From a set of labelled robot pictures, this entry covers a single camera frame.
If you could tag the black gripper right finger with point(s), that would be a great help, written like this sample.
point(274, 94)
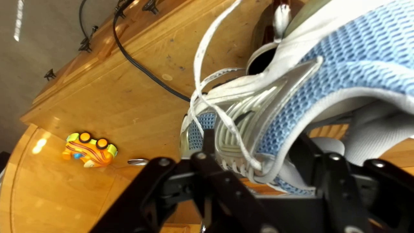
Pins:
point(366, 198)

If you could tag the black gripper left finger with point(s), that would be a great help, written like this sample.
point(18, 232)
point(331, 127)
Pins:
point(185, 198)

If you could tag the blue and white sneaker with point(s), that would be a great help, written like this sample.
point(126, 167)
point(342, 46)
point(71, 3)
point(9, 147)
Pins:
point(344, 65)

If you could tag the metal spoon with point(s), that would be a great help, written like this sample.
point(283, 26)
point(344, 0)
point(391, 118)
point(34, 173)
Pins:
point(137, 162)

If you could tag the orange toy frog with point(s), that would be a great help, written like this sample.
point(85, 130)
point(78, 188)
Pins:
point(91, 151)

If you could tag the wooden roll-top desk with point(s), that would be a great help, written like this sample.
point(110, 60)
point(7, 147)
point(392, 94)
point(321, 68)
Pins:
point(107, 99)

